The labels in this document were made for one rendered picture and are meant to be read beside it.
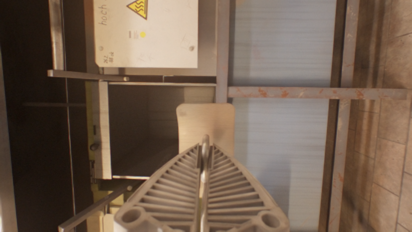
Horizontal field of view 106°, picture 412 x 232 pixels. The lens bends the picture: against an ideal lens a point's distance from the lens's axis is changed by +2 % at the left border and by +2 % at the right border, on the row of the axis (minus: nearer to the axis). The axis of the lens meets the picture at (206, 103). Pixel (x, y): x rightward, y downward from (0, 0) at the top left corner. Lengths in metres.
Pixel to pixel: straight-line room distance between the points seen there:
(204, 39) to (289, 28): 0.41
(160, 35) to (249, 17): 0.44
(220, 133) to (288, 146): 0.71
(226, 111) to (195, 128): 0.05
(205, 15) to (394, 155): 1.11
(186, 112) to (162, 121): 1.22
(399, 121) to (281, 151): 0.55
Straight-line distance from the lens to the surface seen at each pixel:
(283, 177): 0.98
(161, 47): 0.65
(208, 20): 0.78
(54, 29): 0.72
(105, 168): 0.94
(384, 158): 1.22
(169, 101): 1.38
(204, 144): 0.16
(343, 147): 1.06
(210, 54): 0.74
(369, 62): 1.27
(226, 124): 0.23
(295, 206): 1.08
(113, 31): 0.74
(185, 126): 0.22
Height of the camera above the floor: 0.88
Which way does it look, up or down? 2 degrees up
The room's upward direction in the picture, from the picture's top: 89 degrees counter-clockwise
